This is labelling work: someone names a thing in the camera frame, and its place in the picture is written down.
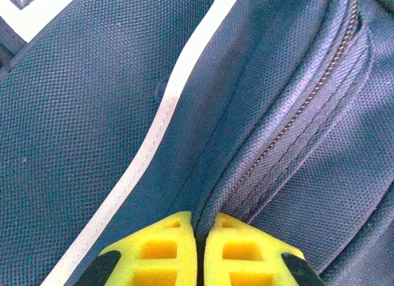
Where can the navy blue backpack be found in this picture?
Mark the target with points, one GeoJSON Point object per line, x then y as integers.
{"type": "Point", "coordinates": [77, 113]}

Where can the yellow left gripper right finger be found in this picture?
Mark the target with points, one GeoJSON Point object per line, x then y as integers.
{"type": "Point", "coordinates": [215, 236]}

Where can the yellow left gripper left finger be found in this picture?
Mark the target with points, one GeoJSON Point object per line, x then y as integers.
{"type": "Point", "coordinates": [181, 236]}

